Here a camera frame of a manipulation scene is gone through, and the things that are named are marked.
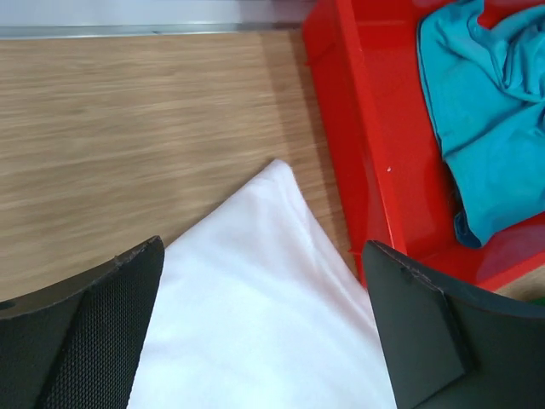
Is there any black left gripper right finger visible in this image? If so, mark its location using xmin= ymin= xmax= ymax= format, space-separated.
xmin=363 ymin=241 xmax=544 ymax=408

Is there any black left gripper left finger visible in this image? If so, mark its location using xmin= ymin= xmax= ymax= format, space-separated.
xmin=1 ymin=236 xmax=164 ymax=408

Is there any white t shirt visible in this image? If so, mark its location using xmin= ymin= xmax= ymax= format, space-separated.
xmin=129 ymin=160 xmax=395 ymax=408

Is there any teal t shirt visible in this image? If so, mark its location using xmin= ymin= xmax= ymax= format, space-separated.
xmin=417 ymin=1 xmax=544 ymax=248

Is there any red plastic tray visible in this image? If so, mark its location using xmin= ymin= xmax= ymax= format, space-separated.
xmin=302 ymin=0 xmax=544 ymax=291

